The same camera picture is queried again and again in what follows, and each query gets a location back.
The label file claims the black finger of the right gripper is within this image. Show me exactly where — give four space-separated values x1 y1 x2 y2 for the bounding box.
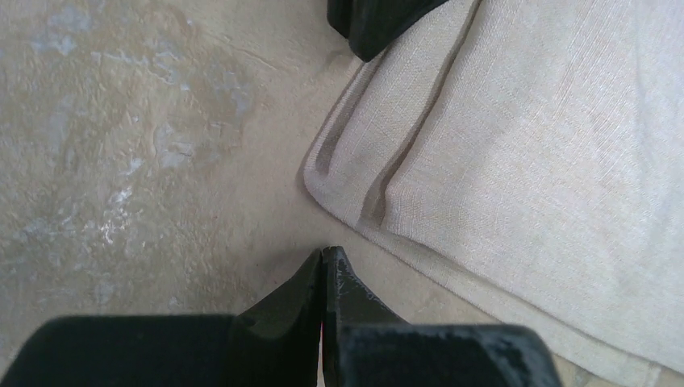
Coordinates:
327 0 446 62

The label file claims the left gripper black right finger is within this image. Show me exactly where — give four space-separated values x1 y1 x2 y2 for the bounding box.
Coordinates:
323 247 561 386

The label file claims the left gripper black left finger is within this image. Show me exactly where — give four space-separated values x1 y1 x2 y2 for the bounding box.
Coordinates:
1 250 323 386

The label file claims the beige cloth napkin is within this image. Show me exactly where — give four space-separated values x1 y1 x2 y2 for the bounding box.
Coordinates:
303 1 683 386

